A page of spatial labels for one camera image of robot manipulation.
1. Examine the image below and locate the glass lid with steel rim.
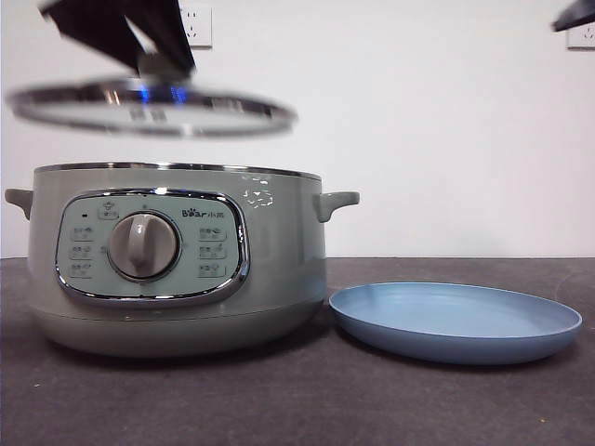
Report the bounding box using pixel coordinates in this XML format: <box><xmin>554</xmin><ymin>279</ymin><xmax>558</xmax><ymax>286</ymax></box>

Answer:
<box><xmin>5</xmin><ymin>52</ymin><xmax>299</xmax><ymax>141</ymax></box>

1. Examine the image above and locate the pale green electric steamer pot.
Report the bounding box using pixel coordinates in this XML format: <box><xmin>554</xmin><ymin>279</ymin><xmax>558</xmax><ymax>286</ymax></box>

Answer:
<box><xmin>4</xmin><ymin>161</ymin><xmax>362</xmax><ymax>360</ymax></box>

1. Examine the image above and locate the blue round plate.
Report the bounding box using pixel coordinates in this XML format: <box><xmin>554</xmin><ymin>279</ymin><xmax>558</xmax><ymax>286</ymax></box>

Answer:
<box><xmin>327</xmin><ymin>281</ymin><xmax>585</xmax><ymax>366</ymax></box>

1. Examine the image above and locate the white wall socket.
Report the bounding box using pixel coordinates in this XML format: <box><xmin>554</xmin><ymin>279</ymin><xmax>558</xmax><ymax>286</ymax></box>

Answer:
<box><xmin>565</xmin><ymin>19</ymin><xmax>595</xmax><ymax>52</ymax></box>
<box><xmin>178</xmin><ymin>4</ymin><xmax>214</xmax><ymax>50</ymax></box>

